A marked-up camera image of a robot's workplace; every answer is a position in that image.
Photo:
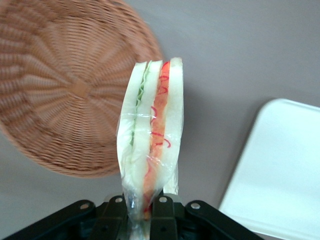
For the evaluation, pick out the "round brown wicker basket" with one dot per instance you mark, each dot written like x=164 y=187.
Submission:
x=62 y=87

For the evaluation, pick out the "cream rectangular tray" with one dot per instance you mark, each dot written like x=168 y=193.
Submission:
x=275 y=170

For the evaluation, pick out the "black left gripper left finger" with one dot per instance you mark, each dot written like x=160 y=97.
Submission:
x=110 y=220

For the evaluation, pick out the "triangle sandwich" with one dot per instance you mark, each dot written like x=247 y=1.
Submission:
x=150 y=125

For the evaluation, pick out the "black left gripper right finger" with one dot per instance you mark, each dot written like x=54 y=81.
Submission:
x=165 y=217

